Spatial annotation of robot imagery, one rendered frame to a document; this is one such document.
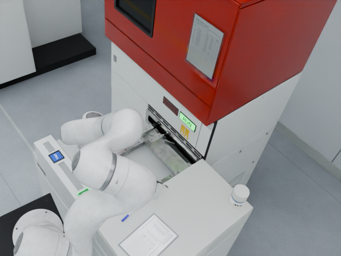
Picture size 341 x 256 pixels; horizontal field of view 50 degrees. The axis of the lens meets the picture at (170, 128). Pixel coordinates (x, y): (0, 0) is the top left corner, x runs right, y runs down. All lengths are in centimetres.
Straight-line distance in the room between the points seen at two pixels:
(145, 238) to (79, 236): 55
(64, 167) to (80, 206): 78
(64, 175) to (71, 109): 168
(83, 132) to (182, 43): 57
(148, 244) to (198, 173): 44
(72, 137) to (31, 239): 34
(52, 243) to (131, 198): 33
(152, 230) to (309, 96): 201
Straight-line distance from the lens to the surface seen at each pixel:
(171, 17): 153
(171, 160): 190
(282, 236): 289
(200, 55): 146
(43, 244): 116
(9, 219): 156
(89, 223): 101
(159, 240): 157
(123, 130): 94
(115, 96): 233
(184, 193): 169
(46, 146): 186
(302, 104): 326
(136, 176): 91
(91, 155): 88
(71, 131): 124
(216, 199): 171
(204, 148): 179
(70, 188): 170
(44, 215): 157
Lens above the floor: 238
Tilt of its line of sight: 47 degrees down
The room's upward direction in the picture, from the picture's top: 10 degrees clockwise
